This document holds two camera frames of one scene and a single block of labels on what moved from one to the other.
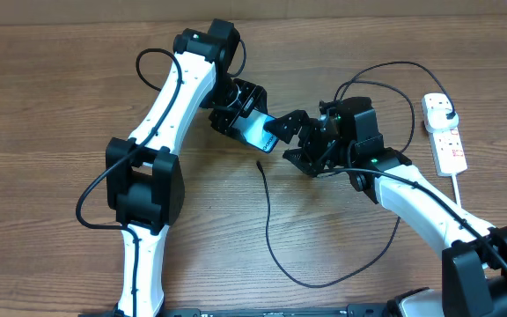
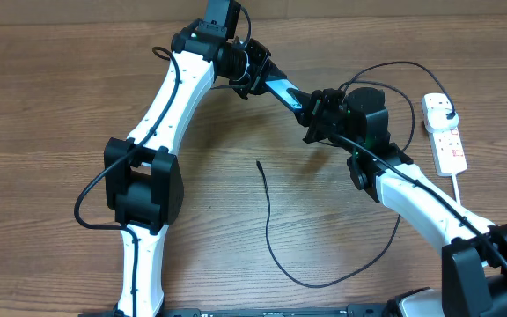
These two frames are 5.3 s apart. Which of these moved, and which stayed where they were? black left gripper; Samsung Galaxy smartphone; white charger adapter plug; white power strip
Moved: black left gripper; Samsung Galaxy smartphone
Stayed: white power strip; white charger adapter plug
